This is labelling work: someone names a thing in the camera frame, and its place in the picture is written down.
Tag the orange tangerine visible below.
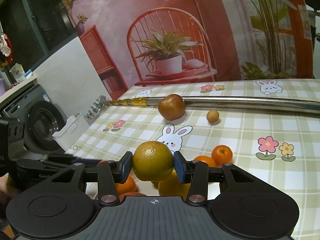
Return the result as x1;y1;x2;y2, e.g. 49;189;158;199
115;176;137;195
211;145;233;166
194;155;217;167

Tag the yellow-green round fruit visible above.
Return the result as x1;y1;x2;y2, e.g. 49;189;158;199
132;141;174;181

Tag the small tan longan fruit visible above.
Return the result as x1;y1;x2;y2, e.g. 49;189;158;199
206;109;220;123

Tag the left hand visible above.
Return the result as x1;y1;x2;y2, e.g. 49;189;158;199
0;173;21;219

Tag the yellow lemon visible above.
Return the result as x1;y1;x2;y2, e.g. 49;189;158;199
158;170;190;200

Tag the orange tangerine on table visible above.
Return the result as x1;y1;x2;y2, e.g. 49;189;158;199
211;145;233;166

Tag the grey washing machine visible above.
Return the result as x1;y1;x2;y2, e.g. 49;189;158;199
1;85;66;154

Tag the white plastic box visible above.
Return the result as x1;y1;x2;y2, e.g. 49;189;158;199
53;113;89;151

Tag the long metal pole gold band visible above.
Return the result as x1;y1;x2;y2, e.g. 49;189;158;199
86;96;319;120

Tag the white cup on shelf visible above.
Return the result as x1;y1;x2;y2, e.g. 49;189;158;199
10;63;25;82

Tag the red-brown apple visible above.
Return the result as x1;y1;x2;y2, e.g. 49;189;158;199
157;94;185;121

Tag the checkered bunny tablecloth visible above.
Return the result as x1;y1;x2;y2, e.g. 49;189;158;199
66;78;320;240

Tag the printed chair plant backdrop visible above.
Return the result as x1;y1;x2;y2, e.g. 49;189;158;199
61;0;313;98

